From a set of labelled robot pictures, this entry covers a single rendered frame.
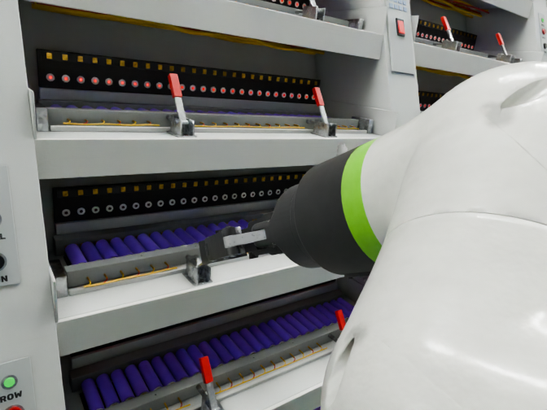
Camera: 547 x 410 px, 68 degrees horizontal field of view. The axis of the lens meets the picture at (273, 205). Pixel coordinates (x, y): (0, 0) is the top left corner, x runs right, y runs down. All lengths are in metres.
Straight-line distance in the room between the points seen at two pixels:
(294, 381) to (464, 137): 0.57
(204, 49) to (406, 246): 0.72
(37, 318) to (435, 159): 0.43
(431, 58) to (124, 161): 0.71
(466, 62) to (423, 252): 0.98
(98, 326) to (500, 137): 0.45
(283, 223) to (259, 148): 0.30
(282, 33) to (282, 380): 0.56
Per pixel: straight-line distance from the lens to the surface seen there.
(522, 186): 0.18
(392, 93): 0.85
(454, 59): 1.08
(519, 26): 1.52
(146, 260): 0.59
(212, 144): 0.57
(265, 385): 0.70
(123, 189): 0.68
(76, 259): 0.60
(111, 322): 0.53
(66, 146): 0.51
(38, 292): 0.51
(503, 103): 0.21
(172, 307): 0.55
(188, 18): 0.62
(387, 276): 0.17
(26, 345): 0.51
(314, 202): 0.28
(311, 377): 0.73
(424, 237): 0.17
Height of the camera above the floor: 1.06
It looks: 1 degrees down
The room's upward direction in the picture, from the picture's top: 6 degrees counter-clockwise
